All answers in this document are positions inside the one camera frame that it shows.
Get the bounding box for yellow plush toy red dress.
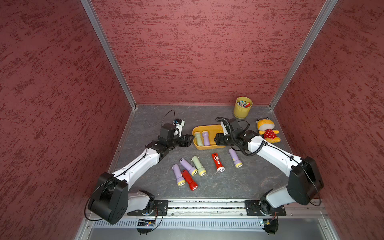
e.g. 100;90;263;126
256;118;281;144

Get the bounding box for left corner aluminium post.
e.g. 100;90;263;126
81;0;137;111

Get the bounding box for yellow pen cup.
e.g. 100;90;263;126
234;97;253;119

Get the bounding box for corner aluminium post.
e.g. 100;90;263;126
81;0;137;111
269;0;338;111

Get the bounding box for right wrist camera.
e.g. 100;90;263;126
220;119;244;136

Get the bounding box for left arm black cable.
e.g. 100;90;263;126
161;109;177;128

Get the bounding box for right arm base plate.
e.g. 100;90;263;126
245;200;287;217

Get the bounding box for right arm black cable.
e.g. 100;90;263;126
215;116;268;157

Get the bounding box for green flashlight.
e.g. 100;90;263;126
192;156;207;177
194;132;204;147

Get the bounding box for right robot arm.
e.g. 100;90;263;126
214;130;324;216

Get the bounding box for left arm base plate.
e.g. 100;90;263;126
127;200;169;217

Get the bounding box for red flashlight white head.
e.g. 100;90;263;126
212;153;225;173

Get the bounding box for purple flashlight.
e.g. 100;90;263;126
180;158;198;176
202;131;210;146
229;149;243;168
172;164;186;187

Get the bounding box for right corner aluminium post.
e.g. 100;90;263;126
269;0;338;111

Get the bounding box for red flashlight lower left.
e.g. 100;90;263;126
181;170;198;191

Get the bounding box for yellow plastic storage box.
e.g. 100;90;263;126
193;125;226;151

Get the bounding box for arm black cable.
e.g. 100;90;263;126
161;109;177;128
215;116;268;157

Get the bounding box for pens in cup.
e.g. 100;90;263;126
237;101;252;108

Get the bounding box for aluminium front rail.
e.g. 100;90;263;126
85;197;329;218

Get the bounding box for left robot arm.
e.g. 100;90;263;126
84;134;194;225

